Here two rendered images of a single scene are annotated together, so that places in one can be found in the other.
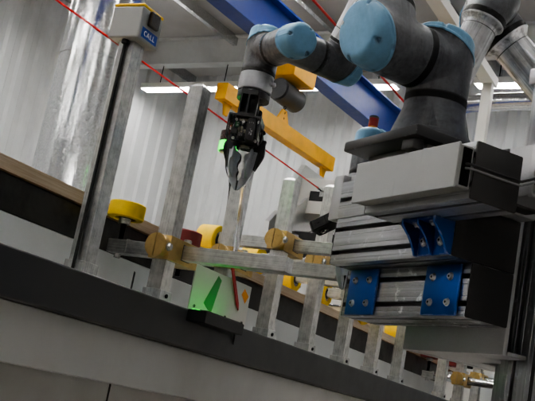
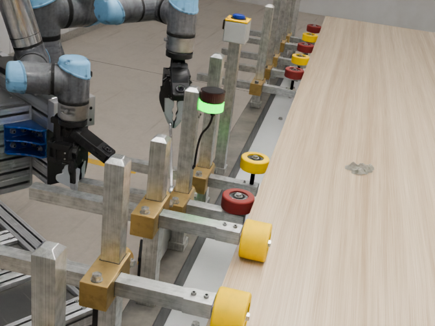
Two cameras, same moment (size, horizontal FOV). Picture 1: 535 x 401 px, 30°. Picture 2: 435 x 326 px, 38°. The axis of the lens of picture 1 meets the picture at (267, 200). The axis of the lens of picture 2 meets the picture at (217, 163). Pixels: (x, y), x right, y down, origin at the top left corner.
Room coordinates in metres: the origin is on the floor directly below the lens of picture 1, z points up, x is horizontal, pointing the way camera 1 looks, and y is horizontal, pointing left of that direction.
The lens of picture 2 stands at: (3.66, -0.32, 1.61)
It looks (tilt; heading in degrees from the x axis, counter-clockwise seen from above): 24 degrees down; 161
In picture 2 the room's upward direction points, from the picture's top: 7 degrees clockwise
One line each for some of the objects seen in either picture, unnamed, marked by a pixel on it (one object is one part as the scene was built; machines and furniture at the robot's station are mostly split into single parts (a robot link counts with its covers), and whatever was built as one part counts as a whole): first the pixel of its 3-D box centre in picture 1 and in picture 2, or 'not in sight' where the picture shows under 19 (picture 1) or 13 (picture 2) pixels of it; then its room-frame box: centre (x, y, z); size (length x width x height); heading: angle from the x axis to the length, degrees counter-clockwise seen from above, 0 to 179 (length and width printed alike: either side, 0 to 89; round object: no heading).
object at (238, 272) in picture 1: (230, 260); (180, 202); (2.29, 0.06, 0.85); 0.14 x 0.06 x 0.05; 151
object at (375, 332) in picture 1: (378, 312); not in sight; (3.14, -0.41, 0.90); 0.04 x 0.04 x 0.48; 61
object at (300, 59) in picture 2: not in sight; (298, 66); (1.05, 0.89, 0.85); 0.08 x 0.08 x 0.11
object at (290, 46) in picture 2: not in sight; (271, 44); (0.52, 0.96, 0.82); 0.44 x 0.03 x 0.04; 61
